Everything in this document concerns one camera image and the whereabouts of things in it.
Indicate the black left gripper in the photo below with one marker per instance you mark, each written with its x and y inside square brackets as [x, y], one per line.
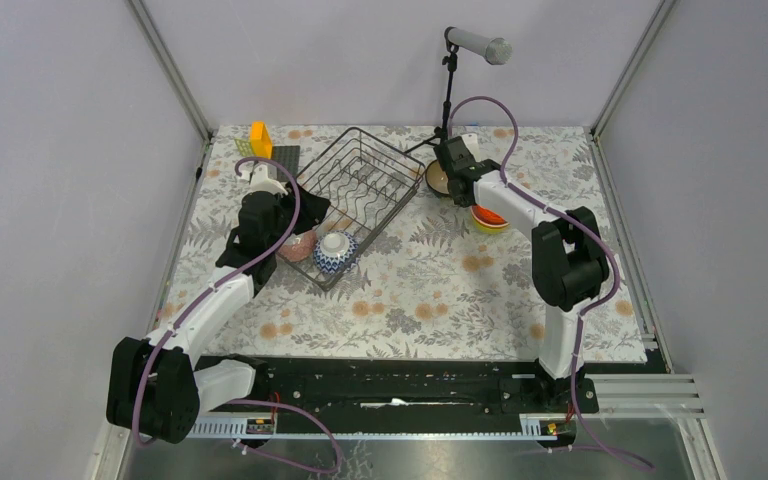
[313, 210]

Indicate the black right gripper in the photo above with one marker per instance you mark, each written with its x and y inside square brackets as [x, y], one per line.
[462, 203]

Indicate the dark teal bowl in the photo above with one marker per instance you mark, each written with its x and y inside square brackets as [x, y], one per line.
[436, 180]

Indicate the blue white patterned bowl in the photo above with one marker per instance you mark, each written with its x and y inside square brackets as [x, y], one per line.
[334, 251]

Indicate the black wire dish rack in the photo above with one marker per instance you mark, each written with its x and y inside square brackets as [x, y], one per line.
[367, 181]

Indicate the orange bowl white inside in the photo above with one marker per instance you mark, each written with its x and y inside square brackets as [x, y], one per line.
[491, 219]

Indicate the solid orange bowl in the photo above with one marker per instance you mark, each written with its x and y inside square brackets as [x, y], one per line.
[483, 211]

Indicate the yellow-green bowl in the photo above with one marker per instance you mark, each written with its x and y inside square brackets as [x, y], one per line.
[488, 228]

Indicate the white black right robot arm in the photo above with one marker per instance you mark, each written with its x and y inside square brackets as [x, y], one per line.
[569, 263]

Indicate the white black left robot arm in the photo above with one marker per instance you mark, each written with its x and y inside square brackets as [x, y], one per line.
[156, 388]

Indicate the pink patterned bowl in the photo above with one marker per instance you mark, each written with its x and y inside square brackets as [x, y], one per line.
[298, 247]

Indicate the dark grey building baseplate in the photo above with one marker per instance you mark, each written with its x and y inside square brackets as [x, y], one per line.
[289, 157]

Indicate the orange toy block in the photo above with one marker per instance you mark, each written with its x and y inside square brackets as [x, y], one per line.
[260, 141]

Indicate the yellow-green small grid plate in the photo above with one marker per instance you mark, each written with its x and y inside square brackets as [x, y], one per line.
[244, 147]

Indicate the black microphone tripod stand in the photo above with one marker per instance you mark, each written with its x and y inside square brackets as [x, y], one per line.
[441, 133]

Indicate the grey microphone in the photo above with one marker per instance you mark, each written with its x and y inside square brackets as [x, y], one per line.
[495, 51]

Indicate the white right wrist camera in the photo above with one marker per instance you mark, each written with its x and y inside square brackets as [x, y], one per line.
[469, 140]

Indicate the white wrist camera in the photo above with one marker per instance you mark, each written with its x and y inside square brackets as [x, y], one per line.
[261, 177]
[469, 140]

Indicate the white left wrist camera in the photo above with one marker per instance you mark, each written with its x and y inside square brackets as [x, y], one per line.
[261, 177]

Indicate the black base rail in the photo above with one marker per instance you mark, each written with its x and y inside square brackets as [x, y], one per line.
[410, 396]

